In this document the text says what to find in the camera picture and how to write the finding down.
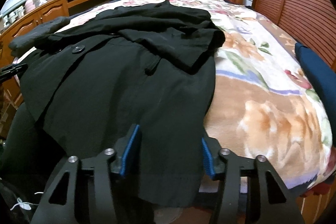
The wooden louvered wardrobe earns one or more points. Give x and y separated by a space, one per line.
311 22

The floral bed blanket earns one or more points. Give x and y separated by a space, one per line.
263 103

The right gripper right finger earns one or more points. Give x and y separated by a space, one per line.
268 198

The black trench coat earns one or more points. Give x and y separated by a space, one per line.
150 65

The folded navy blue garment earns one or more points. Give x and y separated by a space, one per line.
322 77

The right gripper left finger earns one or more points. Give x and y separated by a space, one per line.
94 190

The wooden desk with cabinets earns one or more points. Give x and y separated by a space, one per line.
44 13

